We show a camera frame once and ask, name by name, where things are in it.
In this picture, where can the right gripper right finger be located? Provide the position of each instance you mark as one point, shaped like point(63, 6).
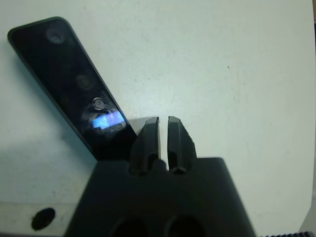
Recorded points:
point(179, 145)

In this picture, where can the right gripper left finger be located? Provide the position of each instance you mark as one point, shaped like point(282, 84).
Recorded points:
point(145, 148)

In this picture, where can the slim black camera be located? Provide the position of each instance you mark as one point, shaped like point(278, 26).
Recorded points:
point(64, 74)

